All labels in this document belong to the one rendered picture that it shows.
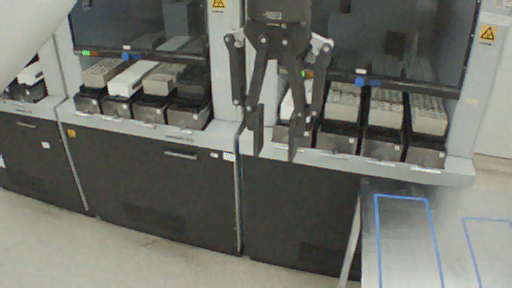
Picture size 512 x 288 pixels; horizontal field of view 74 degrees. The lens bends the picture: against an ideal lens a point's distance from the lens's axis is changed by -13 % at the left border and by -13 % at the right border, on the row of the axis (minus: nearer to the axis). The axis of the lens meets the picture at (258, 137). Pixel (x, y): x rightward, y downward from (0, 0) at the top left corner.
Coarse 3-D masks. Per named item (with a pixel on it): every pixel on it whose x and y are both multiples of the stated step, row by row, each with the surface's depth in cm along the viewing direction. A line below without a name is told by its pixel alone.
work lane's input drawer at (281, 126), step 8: (280, 112) 140; (320, 112) 147; (280, 120) 133; (288, 120) 133; (312, 120) 134; (280, 128) 132; (288, 128) 131; (312, 128) 131; (280, 136) 133; (304, 136) 131; (312, 136) 131; (304, 144) 132
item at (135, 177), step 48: (240, 0) 123; (96, 144) 163; (144, 144) 154; (192, 144) 147; (96, 192) 181; (144, 192) 170; (192, 192) 161; (240, 192) 161; (192, 240) 178; (240, 240) 174
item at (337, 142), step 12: (360, 108) 143; (324, 132) 128; (336, 132) 127; (348, 132) 126; (324, 144) 130; (336, 144) 129; (348, 144) 127; (324, 156) 127; (336, 156) 126; (348, 156) 126
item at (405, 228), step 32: (384, 192) 100; (416, 192) 100; (448, 192) 99; (480, 192) 99; (352, 224) 113; (384, 224) 90; (416, 224) 90; (448, 224) 89; (480, 224) 89; (352, 256) 120; (384, 256) 82; (416, 256) 81; (448, 256) 81; (480, 256) 80
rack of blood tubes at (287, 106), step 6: (306, 84) 146; (288, 90) 141; (306, 90) 142; (288, 96) 138; (306, 96) 138; (282, 102) 133; (288, 102) 133; (282, 108) 132; (288, 108) 131; (282, 114) 133; (288, 114) 132
